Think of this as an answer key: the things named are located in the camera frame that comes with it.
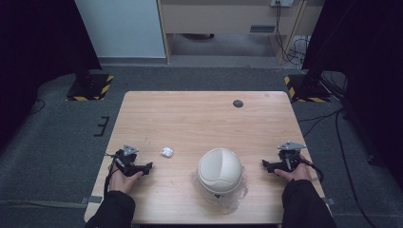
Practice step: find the light wooden desk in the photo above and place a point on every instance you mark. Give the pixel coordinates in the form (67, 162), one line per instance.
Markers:
(221, 19)

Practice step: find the grey tape strip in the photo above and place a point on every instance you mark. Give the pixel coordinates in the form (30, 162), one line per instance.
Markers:
(329, 201)
(92, 199)

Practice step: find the black striped stand base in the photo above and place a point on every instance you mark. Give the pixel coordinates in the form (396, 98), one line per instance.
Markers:
(90, 88)
(305, 90)

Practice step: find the person's right hand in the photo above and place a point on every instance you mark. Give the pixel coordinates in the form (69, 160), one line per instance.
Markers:
(296, 173)

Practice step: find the dark round table grommet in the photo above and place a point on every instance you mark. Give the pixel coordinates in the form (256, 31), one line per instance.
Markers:
(238, 103)

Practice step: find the black curtain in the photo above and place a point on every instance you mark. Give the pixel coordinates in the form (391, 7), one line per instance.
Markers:
(38, 47)
(364, 47)

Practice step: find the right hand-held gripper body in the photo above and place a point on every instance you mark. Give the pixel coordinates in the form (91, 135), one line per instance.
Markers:
(289, 156)

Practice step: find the clear plastic bin bag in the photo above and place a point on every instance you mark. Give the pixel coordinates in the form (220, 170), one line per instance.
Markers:
(238, 194)

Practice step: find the grey wall power outlet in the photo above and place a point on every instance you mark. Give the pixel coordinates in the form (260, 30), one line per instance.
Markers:
(282, 2)

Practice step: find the crumpled white paper ball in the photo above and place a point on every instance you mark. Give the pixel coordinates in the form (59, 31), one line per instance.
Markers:
(167, 152)

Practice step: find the person's left hand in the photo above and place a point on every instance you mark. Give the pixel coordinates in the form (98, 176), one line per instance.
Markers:
(122, 182)

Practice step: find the white cabinet panel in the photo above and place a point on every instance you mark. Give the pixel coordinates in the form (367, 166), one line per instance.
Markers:
(122, 28)

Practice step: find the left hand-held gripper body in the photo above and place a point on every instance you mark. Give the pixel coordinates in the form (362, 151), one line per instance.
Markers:
(125, 158)

